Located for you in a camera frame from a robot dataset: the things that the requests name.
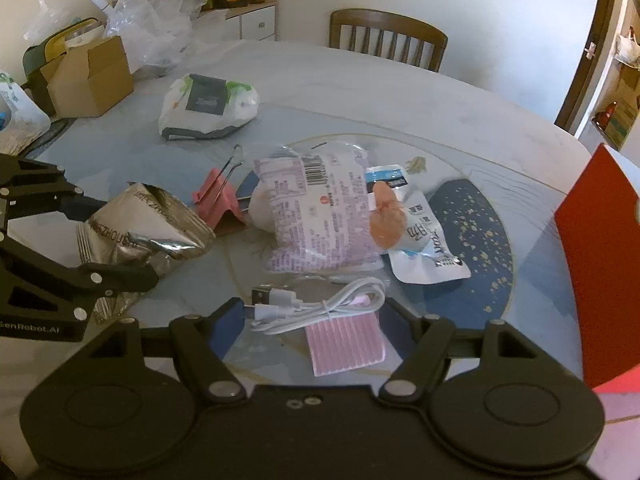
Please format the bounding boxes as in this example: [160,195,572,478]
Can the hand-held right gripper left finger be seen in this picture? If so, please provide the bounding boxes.
[90,297,251,404]

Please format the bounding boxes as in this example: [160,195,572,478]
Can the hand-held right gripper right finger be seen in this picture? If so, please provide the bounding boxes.
[379,297,543,406]

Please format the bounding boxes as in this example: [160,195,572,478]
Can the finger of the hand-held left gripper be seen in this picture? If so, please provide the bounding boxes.
[0,154,108,227]
[0,232,160,323]

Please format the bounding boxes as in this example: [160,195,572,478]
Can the pink ribbed pad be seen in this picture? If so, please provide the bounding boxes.
[305,310,387,377]

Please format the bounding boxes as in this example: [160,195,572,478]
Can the silver foil snack packet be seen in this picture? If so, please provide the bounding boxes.
[75,183,217,323]

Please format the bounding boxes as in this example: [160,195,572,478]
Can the white usb cable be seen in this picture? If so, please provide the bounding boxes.
[248,276,387,336]

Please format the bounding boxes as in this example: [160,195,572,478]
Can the white chicken snack packet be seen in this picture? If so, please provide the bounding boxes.
[365,162,472,286]

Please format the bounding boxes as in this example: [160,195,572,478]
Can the pink binder clip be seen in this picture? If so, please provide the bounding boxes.
[192,144,247,235]

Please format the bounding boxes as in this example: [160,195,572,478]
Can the white plastic gadget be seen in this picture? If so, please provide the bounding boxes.
[248,182,276,233]

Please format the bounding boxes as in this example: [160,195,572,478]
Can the purple printed bread packet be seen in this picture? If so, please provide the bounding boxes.
[247,144,386,273]

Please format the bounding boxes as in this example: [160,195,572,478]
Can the white wet wipes pack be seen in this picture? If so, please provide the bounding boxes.
[158,73,261,140]

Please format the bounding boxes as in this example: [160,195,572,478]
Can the red cardboard box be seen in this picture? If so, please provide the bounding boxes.
[553,143,640,396]

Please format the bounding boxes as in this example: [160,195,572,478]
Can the white marble desktop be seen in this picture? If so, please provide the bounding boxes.
[0,40,596,391]

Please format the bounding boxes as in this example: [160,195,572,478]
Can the white plastic bag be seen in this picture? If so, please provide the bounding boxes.
[0,71,52,153]

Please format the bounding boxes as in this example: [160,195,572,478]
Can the brown cardboard box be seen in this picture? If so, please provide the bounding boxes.
[39,35,136,118]

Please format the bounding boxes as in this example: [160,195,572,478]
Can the round glass turntable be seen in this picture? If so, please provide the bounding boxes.
[220,132,516,377]

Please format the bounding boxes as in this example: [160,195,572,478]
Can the green lidded container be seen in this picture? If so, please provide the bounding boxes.
[22,17,108,86]

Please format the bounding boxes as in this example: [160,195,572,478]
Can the clear plastic bags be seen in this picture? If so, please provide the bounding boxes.
[105,0,211,78]

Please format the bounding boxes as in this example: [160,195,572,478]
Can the pink board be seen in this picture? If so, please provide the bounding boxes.
[592,365,640,480]

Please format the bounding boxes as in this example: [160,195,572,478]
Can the white cabinet with wooden top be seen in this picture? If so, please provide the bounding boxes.
[197,0,278,42]

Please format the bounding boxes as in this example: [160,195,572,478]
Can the red bottle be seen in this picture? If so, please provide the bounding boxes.
[592,101,617,128]

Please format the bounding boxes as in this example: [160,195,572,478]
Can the wooden chair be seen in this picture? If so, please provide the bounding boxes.
[328,8,449,73]

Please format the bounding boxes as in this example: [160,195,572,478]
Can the shelf cardboard box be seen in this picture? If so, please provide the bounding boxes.
[607,67,640,148]

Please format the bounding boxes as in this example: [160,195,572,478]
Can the hanging white bag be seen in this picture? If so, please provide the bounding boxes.
[615,30,640,68]

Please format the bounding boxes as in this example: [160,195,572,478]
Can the wooden door frame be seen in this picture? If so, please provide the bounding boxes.
[554,0,631,141]

